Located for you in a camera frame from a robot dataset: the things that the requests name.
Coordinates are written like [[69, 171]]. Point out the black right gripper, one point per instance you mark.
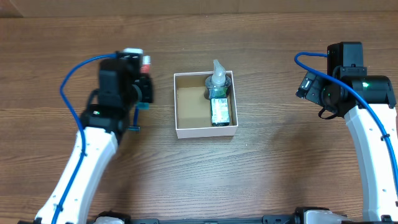
[[311, 91]]

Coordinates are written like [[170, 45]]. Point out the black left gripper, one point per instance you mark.
[[145, 90]]

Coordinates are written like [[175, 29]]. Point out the red green toothpaste tube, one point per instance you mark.
[[145, 83]]

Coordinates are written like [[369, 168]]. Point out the clear soap pump bottle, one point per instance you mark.
[[217, 84]]

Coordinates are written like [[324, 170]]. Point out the green white soap packet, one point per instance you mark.
[[220, 112]]

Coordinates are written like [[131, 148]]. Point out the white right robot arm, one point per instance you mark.
[[368, 106]]

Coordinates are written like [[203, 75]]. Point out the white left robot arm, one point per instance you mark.
[[100, 131]]

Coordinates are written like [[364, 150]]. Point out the blue disposable razor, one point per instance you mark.
[[134, 126]]

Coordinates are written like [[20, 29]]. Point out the white cardboard box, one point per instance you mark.
[[193, 111]]

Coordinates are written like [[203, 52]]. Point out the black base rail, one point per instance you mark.
[[115, 217]]

